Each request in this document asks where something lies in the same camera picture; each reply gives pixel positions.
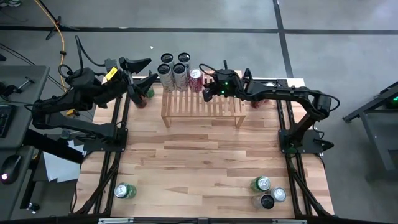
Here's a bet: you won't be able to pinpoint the black computer mouse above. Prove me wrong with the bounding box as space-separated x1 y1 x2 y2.
0 154 23 185

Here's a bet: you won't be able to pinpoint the black top grey can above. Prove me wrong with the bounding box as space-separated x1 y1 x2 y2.
251 194 276 210

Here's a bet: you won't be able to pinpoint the grey metal cart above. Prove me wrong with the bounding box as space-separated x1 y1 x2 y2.
341 80 398 183

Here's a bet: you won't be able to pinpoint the black floor cable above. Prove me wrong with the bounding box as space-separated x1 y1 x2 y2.
0 42 68 94

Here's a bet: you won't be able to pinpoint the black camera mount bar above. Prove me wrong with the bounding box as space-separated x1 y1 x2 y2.
0 213 398 224

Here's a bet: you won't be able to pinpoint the black clamp tool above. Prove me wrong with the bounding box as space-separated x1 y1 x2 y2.
0 76 35 98

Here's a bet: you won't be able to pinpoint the white paper sheet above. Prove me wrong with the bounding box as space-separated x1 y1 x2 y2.
42 139 85 184

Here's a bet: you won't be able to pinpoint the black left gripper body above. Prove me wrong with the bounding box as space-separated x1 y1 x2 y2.
94 58 147 109

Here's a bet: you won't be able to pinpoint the silver soda can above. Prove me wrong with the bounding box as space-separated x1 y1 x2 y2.
269 185 287 203

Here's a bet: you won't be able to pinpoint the yellow tag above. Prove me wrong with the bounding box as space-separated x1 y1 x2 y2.
104 67 119 82

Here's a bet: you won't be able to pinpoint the grey desk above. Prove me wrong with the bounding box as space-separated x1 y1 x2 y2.
0 65 50 220

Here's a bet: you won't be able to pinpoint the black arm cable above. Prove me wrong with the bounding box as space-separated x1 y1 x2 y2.
198 59 229 80
57 34 108 82

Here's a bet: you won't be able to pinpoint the tall white beverage can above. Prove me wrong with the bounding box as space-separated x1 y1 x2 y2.
177 52 192 74
160 52 175 71
157 63 175 93
172 62 190 92

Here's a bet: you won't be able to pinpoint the black metal table frame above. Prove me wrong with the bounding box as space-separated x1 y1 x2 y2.
70 76 336 218

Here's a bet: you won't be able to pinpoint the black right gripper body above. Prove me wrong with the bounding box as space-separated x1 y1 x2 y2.
214 68 244 96

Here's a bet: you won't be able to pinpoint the yellow cable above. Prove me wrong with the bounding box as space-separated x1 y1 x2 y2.
33 0 67 88

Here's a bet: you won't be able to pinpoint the black beam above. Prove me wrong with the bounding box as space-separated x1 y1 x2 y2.
23 128 85 165

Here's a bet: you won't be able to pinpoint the wooden slatted shelf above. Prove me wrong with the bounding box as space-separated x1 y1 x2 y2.
160 70 247 129

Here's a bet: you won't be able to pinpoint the black computer green lights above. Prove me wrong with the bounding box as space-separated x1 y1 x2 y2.
384 91 398 110

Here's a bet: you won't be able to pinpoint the black keyboard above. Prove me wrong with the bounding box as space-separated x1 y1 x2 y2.
0 104 17 138

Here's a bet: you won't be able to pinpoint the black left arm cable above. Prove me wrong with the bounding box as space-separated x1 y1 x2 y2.
57 34 108 82

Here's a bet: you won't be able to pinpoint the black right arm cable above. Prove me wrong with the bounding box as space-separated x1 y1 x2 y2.
198 59 229 80

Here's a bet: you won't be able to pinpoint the black tripod stand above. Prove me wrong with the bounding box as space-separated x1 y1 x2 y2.
45 12 80 41

